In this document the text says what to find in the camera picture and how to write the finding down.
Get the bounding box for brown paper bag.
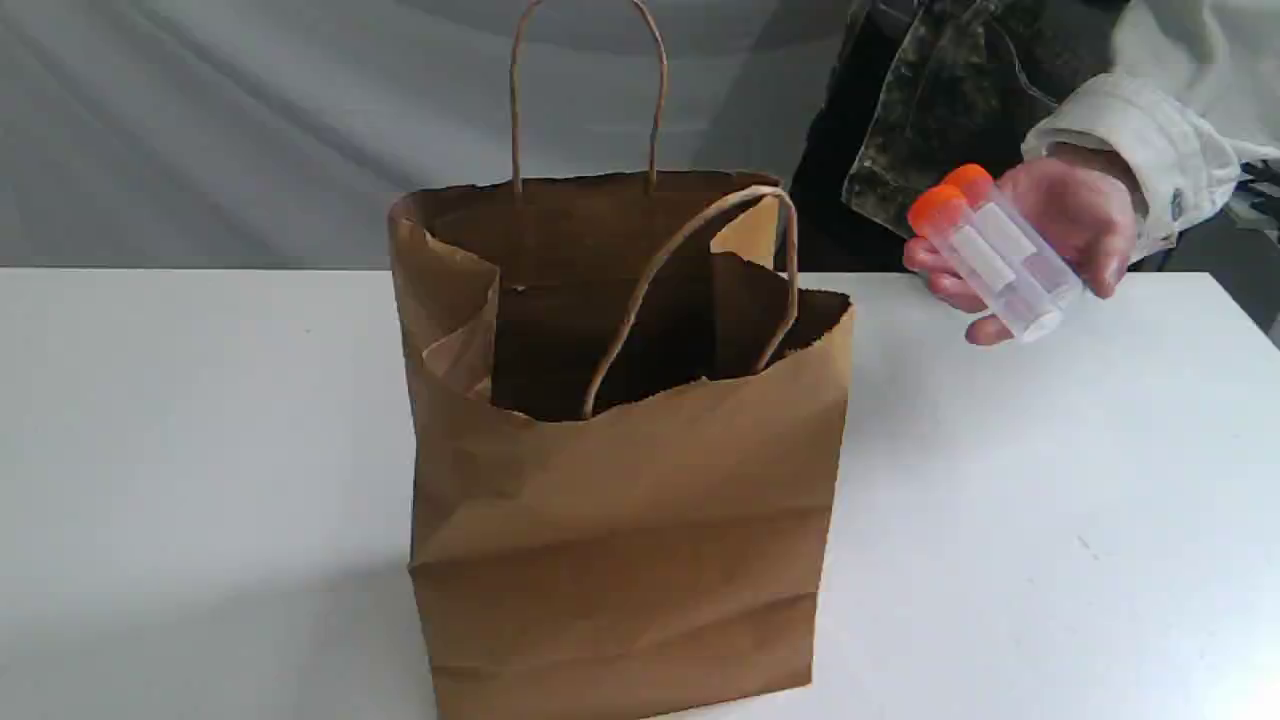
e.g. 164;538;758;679
388;3;855;719

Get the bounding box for person's hand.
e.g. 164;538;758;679
902;143;1140;346

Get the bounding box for person's camouflage jacket torso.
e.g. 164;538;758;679
774;0;1132;273

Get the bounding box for orange-capped clear tube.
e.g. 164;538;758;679
908;184;1062;342
942;163;1083;309

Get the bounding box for white-sleeved forearm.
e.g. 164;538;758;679
1023;1;1279;260

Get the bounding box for orange-capped clear tube front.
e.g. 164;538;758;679
908;184;1062;342

